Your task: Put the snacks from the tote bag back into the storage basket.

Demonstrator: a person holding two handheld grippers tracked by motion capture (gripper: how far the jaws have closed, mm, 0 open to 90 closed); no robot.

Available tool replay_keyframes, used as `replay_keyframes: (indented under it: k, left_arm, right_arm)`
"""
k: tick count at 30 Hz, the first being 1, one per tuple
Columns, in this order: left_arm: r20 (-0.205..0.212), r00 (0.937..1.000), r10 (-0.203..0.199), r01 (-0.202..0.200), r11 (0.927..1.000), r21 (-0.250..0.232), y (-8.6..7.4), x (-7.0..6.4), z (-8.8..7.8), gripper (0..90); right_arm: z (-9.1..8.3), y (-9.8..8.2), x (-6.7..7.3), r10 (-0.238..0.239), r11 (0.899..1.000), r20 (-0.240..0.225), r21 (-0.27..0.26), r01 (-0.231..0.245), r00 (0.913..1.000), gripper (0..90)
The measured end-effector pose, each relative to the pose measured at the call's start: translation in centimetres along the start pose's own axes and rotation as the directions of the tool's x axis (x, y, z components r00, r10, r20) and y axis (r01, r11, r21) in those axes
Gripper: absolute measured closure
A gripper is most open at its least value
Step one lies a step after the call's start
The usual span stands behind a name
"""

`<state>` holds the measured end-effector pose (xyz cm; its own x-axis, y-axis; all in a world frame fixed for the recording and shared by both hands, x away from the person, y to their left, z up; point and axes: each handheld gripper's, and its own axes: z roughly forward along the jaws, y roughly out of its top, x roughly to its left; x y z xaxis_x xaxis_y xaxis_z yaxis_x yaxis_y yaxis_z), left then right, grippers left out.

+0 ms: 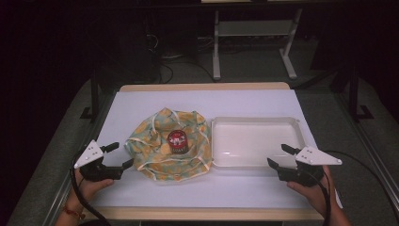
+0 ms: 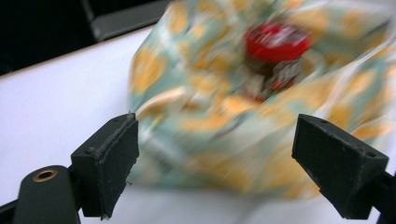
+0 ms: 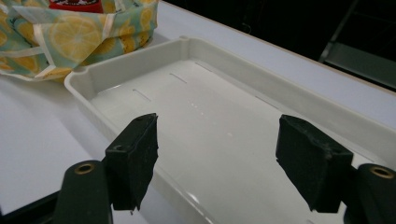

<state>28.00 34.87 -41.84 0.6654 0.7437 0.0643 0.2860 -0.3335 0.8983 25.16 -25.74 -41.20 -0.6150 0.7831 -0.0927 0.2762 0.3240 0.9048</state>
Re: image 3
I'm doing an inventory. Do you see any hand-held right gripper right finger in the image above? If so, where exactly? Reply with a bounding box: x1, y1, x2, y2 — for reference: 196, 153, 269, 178
275, 113, 355, 215

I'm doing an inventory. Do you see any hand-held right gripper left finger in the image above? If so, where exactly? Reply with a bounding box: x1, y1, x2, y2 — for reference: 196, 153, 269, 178
104, 112, 160, 216

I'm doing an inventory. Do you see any white plastic tray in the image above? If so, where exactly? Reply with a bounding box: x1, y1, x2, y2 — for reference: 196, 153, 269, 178
64, 35, 396, 224

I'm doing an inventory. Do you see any lemon print cloth bag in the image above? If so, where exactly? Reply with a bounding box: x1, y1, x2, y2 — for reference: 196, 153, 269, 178
0, 0, 161, 83

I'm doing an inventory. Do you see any red packet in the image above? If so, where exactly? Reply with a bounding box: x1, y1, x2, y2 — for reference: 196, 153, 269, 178
49, 0, 105, 14

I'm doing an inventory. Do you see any grey metal stand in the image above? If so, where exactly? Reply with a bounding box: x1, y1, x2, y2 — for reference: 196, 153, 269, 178
318, 0, 396, 91

